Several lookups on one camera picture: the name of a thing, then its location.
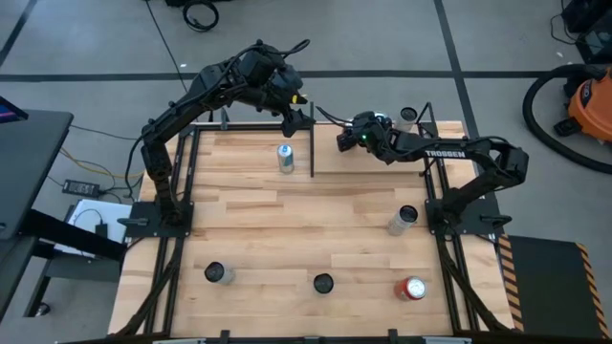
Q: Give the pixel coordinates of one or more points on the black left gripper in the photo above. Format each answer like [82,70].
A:
[270,79]

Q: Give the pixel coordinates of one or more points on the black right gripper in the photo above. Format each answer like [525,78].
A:
[370,136]

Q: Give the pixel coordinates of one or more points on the blue silver Red Bull can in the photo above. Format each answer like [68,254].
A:
[381,115]
[285,157]

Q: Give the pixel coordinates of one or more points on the white yellow-print beverage can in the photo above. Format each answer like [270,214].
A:
[408,113]

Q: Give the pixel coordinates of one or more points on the white Celsius Tropical Vibe can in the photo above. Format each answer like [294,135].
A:
[399,224]

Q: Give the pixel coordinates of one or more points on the white blue Celsius Arctic can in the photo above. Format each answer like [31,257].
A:
[323,283]

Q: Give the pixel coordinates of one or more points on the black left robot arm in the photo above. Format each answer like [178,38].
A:
[158,143]

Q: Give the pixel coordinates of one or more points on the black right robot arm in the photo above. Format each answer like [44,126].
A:
[449,154]

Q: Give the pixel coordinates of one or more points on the raised wooden shelf board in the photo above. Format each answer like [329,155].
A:
[334,162]

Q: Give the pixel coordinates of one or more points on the white beverage can black lid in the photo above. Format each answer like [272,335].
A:
[219,273]

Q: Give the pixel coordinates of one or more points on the red Fanta soda can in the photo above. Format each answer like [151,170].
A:
[410,288]

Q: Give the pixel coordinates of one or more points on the orange shop vacuum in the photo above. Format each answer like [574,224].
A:
[527,107]
[593,107]

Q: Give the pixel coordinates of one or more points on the white paper sheet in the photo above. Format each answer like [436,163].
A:
[115,212]

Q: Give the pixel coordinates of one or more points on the small black adapter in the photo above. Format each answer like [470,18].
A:
[101,230]

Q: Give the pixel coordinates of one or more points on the silver aluminium bar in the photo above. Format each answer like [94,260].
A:
[444,341]
[174,341]

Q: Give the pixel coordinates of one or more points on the black power brick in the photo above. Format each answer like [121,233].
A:
[80,187]

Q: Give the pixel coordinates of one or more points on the black mat hazard stripes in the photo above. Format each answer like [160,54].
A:
[545,286]

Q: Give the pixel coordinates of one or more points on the black desk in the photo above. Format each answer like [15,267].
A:
[28,157]

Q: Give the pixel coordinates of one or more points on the black equipment case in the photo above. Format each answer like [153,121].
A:
[593,28]

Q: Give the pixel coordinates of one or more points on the dark display screen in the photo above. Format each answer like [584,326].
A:
[9,112]

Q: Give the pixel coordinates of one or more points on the black divider post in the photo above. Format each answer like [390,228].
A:
[313,157]

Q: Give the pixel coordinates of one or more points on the short black post bracket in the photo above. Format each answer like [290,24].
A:
[224,116]
[210,116]

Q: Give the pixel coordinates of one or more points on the black slanted frame strut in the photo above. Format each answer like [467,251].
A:
[429,113]

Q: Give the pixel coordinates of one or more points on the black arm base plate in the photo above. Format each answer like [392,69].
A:
[473,227]
[148,231]

